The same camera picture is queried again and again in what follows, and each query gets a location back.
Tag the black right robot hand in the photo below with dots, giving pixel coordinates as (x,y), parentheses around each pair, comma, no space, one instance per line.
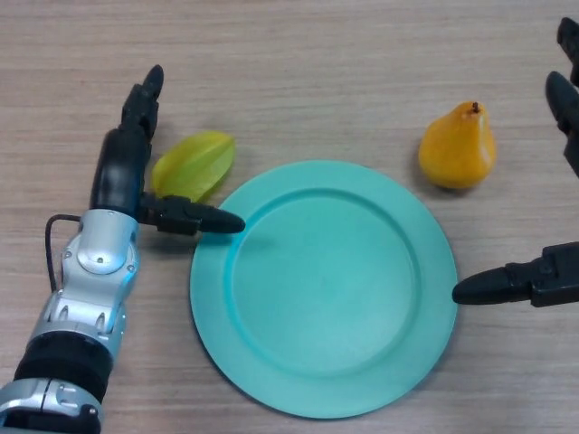
(552,280)

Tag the green round plate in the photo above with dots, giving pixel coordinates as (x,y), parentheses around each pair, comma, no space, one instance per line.
(325,289)

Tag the yellow starfruit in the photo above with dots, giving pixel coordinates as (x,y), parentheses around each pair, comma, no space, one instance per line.
(199,163)

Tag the orange yellow pear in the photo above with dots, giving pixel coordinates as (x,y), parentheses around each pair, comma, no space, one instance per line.
(457,149)

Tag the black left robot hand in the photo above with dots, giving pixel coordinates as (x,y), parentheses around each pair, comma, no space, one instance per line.
(120,167)

